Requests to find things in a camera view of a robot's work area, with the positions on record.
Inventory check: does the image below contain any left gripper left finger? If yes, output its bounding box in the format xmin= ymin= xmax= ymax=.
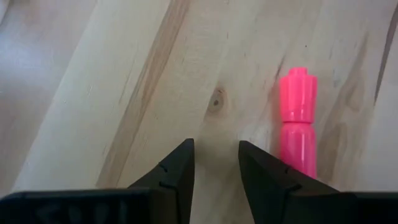
xmin=0 ymin=138 xmax=196 ymax=224

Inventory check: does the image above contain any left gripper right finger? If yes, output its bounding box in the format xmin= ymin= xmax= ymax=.
xmin=238 ymin=140 xmax=398 ymax=224

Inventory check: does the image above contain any pink Sharpie highlighter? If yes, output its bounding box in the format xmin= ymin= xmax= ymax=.
xmin=279 ymin=67 xmax=318 ymax=180

